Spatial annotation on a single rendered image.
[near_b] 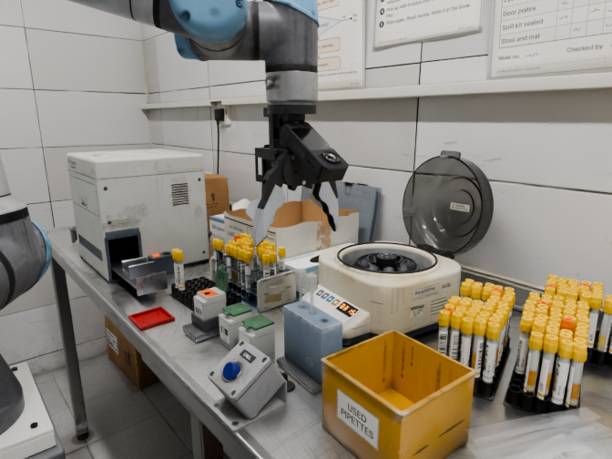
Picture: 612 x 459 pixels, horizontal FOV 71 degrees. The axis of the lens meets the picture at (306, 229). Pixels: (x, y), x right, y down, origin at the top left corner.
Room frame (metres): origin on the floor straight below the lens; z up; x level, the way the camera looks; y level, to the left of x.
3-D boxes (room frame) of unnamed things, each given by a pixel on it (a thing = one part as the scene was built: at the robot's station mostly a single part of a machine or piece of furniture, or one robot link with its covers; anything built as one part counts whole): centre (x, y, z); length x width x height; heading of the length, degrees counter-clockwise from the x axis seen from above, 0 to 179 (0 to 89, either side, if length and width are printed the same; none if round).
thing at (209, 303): (0.75, 0.18, 0.92); 0.05 x 0.04 x 0.06; 130
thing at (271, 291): (0.93, 0.13, 0.91); 0.20 x 0.10 x 0.07; 40
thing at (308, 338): (0.61, -0.01, 0.92); 0.10 x 0.07 x 0.10; 35
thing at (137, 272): (0.97, 0.40, 0.92); 0.21 x 0.07 x 0.05; 40
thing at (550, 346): (0.51, -0.32, 0.94); 0.02 x 0.02 x 0.11
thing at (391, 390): (0.47, -0.11, 0.93); 0.13 x 0.13 x 0.10; 36
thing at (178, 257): (0.88, 0.22, 0.93); 0.17 x 0.09 x 0.11; 41
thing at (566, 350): (0.50, -0.34, 0.93); 0.02 x 0.02 x 0.11
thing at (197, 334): (0.75, 0.18, 0.89); 0.09 x 0.05 x 0.04; 130
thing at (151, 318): (0.79, 0.31, 0.88); 0.07 x 0.07 x 0.01; 40
